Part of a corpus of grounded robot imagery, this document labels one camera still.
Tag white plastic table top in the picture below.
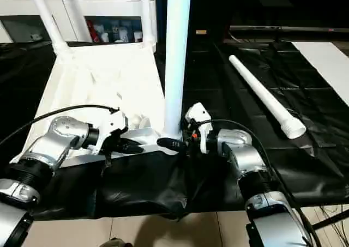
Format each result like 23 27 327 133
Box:
20 41 183 169

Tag white plastic table leg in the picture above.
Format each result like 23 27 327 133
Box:
228 55 306 139
27 0 69 55
139 0 159 48
160 0 192 142

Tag black mat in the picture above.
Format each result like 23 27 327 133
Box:
0 39 349 222

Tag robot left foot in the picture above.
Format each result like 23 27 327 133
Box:
99 237 132 247

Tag red white small bottle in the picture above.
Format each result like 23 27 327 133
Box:
87 20 97 43

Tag black case with gold label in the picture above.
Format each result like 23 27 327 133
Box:
157 0 233 45

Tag black long bar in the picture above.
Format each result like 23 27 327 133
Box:
228 25 349 34

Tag white cabinet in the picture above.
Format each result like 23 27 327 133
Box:
0 0 158 44

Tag white flat sheet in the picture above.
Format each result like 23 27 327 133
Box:
290 41 349 106

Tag black stand leg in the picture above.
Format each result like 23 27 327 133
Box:
310 210 349 231

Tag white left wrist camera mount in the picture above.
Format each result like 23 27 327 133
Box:
87 109 129 155

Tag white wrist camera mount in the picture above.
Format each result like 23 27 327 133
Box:
184 102 214 154
87 109 129 155

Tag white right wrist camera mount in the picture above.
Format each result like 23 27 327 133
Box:
184 102 214 154

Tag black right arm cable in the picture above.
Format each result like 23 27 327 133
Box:
201 118 324 247

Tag thin floor cables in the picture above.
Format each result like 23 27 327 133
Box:
318 203 349 247

